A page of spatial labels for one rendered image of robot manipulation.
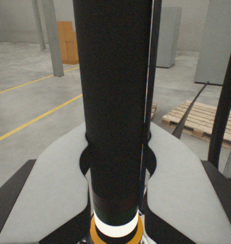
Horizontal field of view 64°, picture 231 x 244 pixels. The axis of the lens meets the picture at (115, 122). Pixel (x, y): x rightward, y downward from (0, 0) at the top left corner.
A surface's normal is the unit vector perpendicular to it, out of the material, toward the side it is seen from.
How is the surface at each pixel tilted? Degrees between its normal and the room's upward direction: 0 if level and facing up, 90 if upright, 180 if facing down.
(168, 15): 90
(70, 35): 90
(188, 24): 90
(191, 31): 90
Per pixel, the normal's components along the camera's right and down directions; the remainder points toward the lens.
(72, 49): -0.40, 0.44
